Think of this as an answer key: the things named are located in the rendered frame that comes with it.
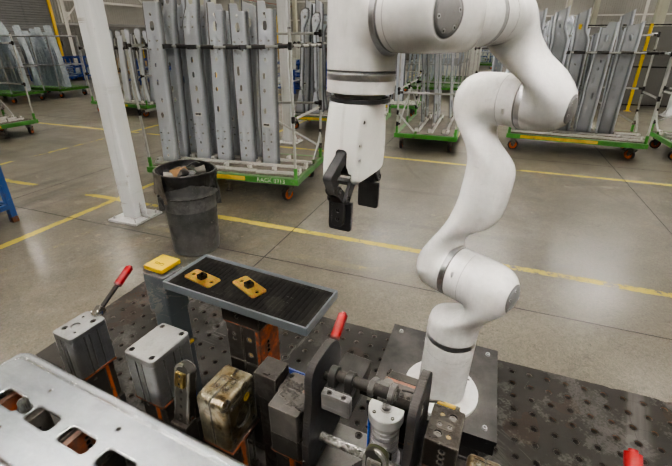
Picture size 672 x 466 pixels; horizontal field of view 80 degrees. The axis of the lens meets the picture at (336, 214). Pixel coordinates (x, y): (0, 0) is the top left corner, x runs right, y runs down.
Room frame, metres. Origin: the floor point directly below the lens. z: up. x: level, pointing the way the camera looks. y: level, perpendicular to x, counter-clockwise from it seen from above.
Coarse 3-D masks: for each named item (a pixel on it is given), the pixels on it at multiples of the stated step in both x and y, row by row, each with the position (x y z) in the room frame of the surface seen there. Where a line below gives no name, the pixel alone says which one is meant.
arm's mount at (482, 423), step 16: (400, 336) 0.99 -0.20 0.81; (416, 336) 0.99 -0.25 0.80; (384, 352) 0.92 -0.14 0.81; (400, 352) 0.92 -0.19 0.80; (416, 352) 0.92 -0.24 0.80; (480, 352) 0.92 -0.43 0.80; (496, 352) 0.93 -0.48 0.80; (384, 368) 0.85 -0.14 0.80; (400, 368) 0.85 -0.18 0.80; (480, 368) 0.86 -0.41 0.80; (496, 368) 0.86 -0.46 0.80; (480, 384) 0.80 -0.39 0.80; (496, 384) 0.81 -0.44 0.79; (368, 400) 0.75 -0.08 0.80; (480, 400) 0.75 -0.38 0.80; (496, 400) 0.75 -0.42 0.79; (480, 416) 0.70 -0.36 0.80; (496, 416) 0.71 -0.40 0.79; (464, 432) 0.66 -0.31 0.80; (480, 432) 0.66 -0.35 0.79; (496, 432) 0.66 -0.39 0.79; (464, 448) 0.66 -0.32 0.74; (480, 448) 0.65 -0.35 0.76
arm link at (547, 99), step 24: (528, 0) 0.71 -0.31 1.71; (528, 24) 0.72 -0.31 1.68; (504, 48) 0.73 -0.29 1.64; (528, 48) 0.73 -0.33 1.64; (528, 72) 0.72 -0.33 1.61; (552, 72) 0.72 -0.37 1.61; (528, 96) 0.73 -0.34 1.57; (552, 96) 0.71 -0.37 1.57; (576, 96) 0.73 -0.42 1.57; (528, 120) 0.74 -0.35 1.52; (552, 120) 0.71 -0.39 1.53
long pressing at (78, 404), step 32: (0, 384) 0.61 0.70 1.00; (32, 384) 0.61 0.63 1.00; (64, 384) 0.61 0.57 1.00; (0, 416) 0.54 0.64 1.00; (64, 416) 0.54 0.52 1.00; (96, 416) 0.54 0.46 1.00; (128, 416) 0.54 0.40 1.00; (0, 448) 0.47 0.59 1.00; (32, 448) 0.47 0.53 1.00; (64, 448) 0.47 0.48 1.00; (96, 448) 0.47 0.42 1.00; (128, 448) 0.47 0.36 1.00; (160, 448) 0.47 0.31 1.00; (192, 448) 0.47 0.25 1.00
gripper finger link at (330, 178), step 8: (344, 152) 0.47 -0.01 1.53; (336, 160) 0.46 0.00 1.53; (344, 160) 0.46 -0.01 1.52; (328, 168) 0.45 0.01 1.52; (336, 168) 0.45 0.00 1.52; (328, 176) 0.44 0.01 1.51; (336, 176) 0.45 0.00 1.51; (328, 184) 0.44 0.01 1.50; (336, 184) 0.45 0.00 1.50; (328, 192) 0.45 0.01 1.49
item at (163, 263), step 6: (156, 258) 0.86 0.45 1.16; (162, 258) 0.86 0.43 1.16; (168, 258) 0.86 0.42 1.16; (174, 258) 0.86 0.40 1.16; (150, 264) 0.83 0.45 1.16; (156, 264) 0.83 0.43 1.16; (162, 264) 0.83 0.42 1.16; (168, 264) 0.83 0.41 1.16; (174, 264) 0.84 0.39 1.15; (150, 270) 0.82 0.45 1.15; (156, 270) 0.81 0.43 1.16; (162, 270) 0.81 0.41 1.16
